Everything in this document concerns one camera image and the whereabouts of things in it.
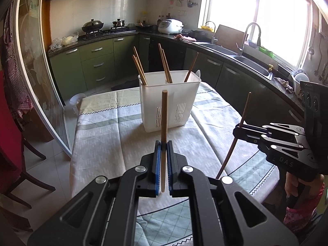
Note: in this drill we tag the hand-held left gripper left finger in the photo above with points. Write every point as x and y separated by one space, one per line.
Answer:
157 164

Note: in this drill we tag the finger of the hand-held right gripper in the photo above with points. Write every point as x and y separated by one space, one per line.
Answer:
256 135
287 129

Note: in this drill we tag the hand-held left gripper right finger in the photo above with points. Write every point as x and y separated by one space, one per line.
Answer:
169 164

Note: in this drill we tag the thin dark chopstick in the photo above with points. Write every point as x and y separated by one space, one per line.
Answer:
246 107

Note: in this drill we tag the light bamboo chopstick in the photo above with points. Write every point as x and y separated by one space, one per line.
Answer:
164 117

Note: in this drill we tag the white plastic utensil basket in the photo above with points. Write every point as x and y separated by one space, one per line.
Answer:
151 102

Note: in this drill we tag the brown wooden chopstick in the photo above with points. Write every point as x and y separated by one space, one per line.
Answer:
140 65
160 46
163 53
191 66
138 69

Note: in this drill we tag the person's right forearm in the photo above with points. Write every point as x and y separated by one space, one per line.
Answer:
302 217

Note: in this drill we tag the person's right hand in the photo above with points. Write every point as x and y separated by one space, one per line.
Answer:
290 184

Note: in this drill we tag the grey rag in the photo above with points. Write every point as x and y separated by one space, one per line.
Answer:
283 84

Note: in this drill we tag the green sink cabinet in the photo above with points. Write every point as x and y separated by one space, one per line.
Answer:
243 89

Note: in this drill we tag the dish rack with bowls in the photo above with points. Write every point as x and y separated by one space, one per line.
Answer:
301 79

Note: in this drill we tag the patterned grey tablecloth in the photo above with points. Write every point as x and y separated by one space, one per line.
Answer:
102 138

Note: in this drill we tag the hanging ladles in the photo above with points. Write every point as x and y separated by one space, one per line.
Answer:
320 66

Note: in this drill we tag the steel double sink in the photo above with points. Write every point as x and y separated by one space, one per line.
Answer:
251 65

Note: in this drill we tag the green plastic container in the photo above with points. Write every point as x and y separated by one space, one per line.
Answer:
266 51

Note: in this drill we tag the white plastic spoon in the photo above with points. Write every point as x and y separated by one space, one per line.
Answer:
197 73

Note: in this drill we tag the tall steel kitchen faucet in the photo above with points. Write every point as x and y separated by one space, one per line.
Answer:
242 48

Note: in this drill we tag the blue and white bowl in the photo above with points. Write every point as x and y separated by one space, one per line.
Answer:
252 44

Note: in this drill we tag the brown cutting board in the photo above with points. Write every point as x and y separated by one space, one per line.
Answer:
230 38

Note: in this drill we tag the white plastic stool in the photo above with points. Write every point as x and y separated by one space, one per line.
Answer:
76 101

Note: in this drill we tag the kitchen window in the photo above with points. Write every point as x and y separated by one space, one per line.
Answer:
281 25

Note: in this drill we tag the small steel faucet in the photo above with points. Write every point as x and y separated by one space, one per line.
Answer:
212 39

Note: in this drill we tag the group of wooden chopsticks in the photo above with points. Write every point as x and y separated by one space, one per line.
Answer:
176 56

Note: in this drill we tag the green drawer cabinet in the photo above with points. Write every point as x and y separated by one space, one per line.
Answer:
97 66

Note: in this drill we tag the black round pot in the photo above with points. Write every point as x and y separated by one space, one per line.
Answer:
197 35

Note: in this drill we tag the yellow basket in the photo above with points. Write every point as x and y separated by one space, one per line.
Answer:
207 28

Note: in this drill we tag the pink cloth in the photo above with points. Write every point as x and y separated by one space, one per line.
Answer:
184 38

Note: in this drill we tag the dark wooden chair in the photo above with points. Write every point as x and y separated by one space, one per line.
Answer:
25 182

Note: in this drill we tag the white rice cooker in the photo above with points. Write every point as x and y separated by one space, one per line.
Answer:
170 27

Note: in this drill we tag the frying pan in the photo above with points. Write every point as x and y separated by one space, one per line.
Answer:
144 26

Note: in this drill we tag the black gas stove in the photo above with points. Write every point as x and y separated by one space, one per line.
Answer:
107 33

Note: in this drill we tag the small lidded cooking pot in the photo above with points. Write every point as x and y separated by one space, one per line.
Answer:
118 23

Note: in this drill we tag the sauce bottles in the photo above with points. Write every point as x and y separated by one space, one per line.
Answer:
162 18

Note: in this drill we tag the red cloth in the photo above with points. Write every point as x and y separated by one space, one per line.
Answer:
9 133

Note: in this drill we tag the sliding glass door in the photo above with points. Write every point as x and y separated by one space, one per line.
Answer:
38 69

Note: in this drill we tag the black wok with lid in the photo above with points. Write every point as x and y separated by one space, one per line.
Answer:
92 26

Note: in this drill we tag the clear plastic bags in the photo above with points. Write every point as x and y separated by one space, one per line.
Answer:
65 41

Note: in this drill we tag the wall socket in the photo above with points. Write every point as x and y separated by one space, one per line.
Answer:
182 12

